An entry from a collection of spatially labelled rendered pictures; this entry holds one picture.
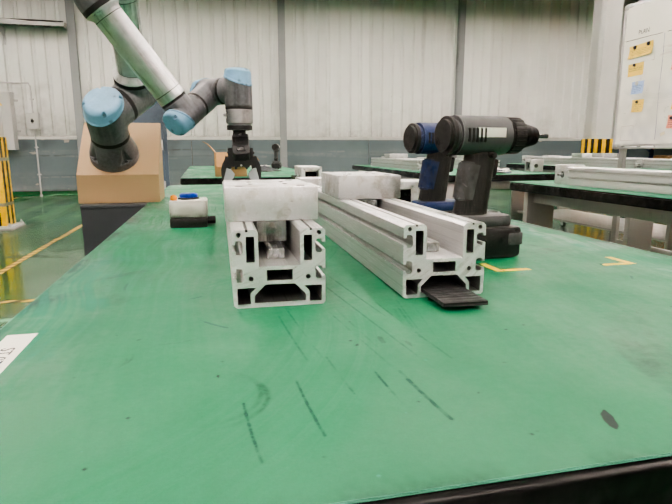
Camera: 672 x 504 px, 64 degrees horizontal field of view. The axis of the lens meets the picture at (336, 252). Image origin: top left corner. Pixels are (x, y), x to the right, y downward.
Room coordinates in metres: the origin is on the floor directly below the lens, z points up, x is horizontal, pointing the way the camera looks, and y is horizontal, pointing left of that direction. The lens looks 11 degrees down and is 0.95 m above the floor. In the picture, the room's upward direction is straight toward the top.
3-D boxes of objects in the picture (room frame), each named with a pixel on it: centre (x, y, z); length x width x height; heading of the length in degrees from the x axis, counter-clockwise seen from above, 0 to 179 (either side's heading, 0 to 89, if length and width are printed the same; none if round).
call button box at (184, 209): (1.21, 0.32, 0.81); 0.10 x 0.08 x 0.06; 102
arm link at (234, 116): (1.55, 0.27, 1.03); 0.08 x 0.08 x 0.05
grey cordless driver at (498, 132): (0.86, -0.25, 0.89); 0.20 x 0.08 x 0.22; 111
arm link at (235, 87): (1.55, 0.27, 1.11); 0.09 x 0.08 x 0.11; 58
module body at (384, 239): (1.00, -0.04, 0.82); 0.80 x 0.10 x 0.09; 12
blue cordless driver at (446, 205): (1.09, -0.23, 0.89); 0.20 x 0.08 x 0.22; 111
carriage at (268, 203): (0.71, 0.09, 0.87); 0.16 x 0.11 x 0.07; 12
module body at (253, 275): (0.96, 0.14, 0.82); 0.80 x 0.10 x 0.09; 12
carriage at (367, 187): (1.00, -0.04, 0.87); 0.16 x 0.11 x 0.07; 12
